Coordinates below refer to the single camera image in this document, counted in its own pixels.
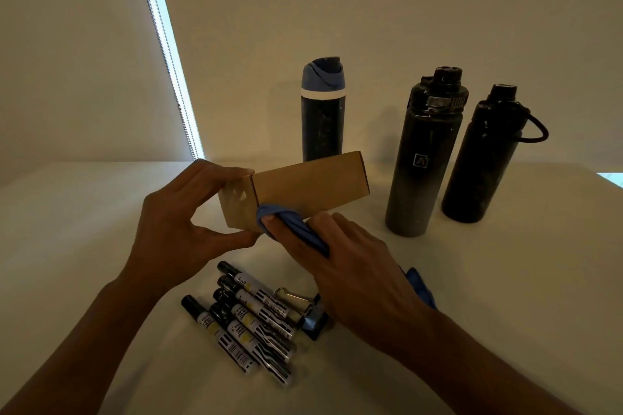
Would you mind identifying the barcode label black marker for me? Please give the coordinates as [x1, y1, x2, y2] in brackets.
[180, 294, 259, 375]

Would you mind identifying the blue cloth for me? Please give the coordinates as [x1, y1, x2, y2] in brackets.
[256, 204, 437, 311]

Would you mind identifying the black white striped marker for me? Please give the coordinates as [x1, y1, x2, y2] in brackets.
[213, 288, 295, 363]
[217, 261, 300, 326]
[208, 302, 295, 387]
[217, 275, 297, 340]

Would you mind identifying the person's left forearm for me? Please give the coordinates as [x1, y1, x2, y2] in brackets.
[0, 278, 162, 415]

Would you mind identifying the person's right hand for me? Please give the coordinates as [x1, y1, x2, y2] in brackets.
[262, 211, 441, 362]

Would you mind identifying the brown paper box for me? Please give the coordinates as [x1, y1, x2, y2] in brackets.
[217, 150, 371, 234]

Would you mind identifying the black binder clip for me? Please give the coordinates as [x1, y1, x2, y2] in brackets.
[272, 287, 330, 342]

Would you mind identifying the navy bottle with blue lid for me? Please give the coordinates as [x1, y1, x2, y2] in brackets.
[300, 56, 347, 163]

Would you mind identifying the black grey gradient bottle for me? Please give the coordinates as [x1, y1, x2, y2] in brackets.
[385, 66, 470, 238]

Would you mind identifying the beaded blind chain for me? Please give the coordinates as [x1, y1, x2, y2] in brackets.
[132, 0, 201, 160]

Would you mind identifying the person's left hand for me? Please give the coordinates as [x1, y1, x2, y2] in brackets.
[119, 158, 262, 302]

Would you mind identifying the black bottle with loop handle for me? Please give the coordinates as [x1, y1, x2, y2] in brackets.
[441, 84, 550, 224]

